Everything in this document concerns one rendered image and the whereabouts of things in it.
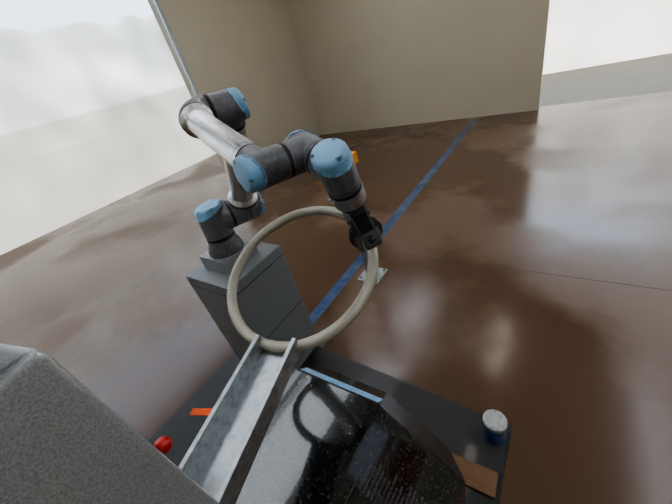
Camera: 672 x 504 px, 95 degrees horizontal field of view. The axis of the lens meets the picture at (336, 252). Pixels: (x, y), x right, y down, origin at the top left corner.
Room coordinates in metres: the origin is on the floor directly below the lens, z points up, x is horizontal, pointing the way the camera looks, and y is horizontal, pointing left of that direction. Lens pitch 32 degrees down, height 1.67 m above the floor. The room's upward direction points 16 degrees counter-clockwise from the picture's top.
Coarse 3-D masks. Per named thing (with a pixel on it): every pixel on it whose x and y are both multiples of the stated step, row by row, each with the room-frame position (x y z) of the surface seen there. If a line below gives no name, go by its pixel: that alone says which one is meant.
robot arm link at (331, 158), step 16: (320, 144) 0.73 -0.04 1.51; (336, 144) 0.71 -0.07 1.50; (320, 160) 0.69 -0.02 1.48; (336, 160) 0.67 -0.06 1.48; (352, 160) 0.69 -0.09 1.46; (320, 176) 0.70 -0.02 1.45; (336, 176) 0.67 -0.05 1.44; (352, 176) 0.69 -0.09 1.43; (336, 192) 0.70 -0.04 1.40; (352, 192) 0.70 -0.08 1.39
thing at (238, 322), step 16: (304, 208) 0.98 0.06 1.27; (320, 208) 0.94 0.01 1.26; (272, 224) 0.98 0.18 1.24; (256, 240) 0.95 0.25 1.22; (240, 256) 0.91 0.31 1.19; (368, 256) 0.71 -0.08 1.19; (240, 272) 0.87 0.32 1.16; (368, 272) 0.66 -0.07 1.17; (368, 288) 0.62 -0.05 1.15; (352, 304) 0.60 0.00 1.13; (240, 320) 0.70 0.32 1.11; (352, 320) 0.57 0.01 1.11; (320, 336) 0.55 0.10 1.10
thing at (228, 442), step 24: (264, 360) 0.57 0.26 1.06; (288, 360) 0.51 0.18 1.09; (240, 384) 0.50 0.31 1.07; (264, 384) 0.49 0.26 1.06; (216, 408) 0.44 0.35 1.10; (240, 408) 0.45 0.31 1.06; (264, 408) 0.41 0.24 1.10; (216, 432) 0.41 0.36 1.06; (240, 432) 0.39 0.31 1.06; (264, 432) 0.38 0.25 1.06; (192, 456) 0.35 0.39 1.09; (216, 456) 0.36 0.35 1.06; (240, 456) 0.32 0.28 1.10; (216, 480) 0.32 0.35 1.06; (240, 480) 0.30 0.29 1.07
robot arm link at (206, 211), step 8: (208, 200) 1.62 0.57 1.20; (216, 200) 1.58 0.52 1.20; (224, 200) 1.60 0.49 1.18; (200, 208) 1.54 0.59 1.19; (208, 208) 1.50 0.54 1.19; (216, 208) 1.50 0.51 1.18; (224, 208) 1.54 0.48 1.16; (200, 216) 1.48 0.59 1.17; (208, 216) 1.48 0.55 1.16; (216, 216) 1.49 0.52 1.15; (224, 216) 1.51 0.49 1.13; (232, 216) 1.52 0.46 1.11; (200, 224) 1.50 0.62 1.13; (208, 224) 1.48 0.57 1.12; (216, 224) 1.48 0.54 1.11; (224, 224) 1.50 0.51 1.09; (232, 224) 1.52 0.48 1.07; (208, 232) 1.48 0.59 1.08; (216, 232) 1.48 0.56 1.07; (224, 232) 1.49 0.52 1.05; (208, 240) 1.50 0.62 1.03; (216, 240) 1.48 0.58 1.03
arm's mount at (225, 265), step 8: (248, 240) 1.59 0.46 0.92; (256, 248) 1.57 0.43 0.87; (200, 256) 1.54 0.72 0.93; (208, 256) 1.52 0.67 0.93; (232, 256) 1.45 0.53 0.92; (208, 264) 1.51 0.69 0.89; (216, 264) 1.46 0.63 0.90; (224, 264) 1.41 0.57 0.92; (232, 264) 1.43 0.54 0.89; (224, 272) 1.43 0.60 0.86
